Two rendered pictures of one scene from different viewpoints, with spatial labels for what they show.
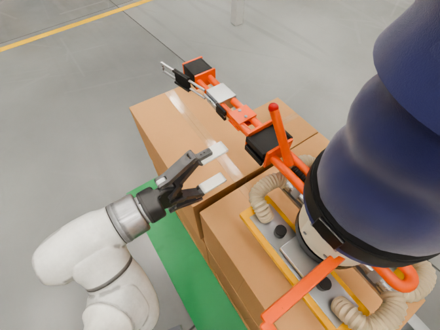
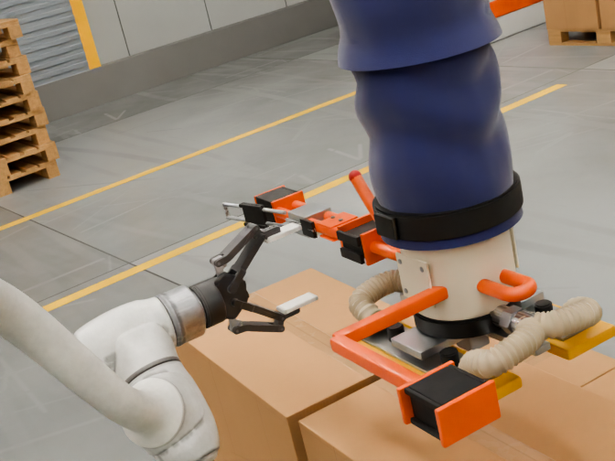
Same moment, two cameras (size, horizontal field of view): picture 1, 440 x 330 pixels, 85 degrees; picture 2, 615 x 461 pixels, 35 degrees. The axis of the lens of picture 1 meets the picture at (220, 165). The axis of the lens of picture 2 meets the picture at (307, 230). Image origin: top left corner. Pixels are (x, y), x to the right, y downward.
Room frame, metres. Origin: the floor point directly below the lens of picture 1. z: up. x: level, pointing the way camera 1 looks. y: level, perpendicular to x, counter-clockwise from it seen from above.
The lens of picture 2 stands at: (-1.26, -0.25, 1.87)
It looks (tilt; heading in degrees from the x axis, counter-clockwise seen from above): 19 degrees down; 8
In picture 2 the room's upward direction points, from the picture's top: 13 degrees counter-clockwise
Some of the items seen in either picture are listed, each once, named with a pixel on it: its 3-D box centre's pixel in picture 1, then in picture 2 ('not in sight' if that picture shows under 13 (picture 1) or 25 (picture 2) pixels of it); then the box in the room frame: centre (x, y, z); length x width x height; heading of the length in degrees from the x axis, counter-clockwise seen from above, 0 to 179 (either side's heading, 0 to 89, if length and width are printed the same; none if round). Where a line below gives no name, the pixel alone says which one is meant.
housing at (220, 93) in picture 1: (220, 97); (311, 219); (0.57, 0.00, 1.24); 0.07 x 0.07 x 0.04; 34
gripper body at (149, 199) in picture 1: (162, 198); (221, 297); (0.23, 0.13, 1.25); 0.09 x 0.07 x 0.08; 125
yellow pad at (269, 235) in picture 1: (298, 257); (423, 351); (0.13, -0.19, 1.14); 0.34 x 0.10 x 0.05; 34
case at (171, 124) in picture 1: (201, 156); (319, 408); (0.70, 0.09, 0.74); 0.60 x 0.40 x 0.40; 33
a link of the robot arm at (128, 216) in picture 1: (131, 216); (181, 315); (0.19, 0.19, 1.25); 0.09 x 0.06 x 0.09; 35
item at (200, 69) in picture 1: (199, 72); (280, 204); (0.68, 0.07, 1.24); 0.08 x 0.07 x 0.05; 34
